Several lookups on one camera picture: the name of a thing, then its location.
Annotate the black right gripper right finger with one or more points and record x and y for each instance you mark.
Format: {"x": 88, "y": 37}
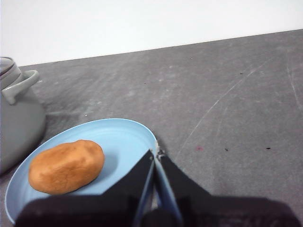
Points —
{"x": 225, "y": 210}

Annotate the brown potato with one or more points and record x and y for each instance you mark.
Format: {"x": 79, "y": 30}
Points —
{"x": 66, "y": 166}

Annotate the pale green electric steamer pot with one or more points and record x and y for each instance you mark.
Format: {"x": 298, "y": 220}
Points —
{"x": 19, "y": 123}

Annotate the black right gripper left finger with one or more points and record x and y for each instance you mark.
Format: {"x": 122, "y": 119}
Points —
{"x": 94, "y": 210}

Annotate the blue round plate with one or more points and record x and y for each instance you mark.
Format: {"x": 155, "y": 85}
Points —
{"x": 118, "y": 139}

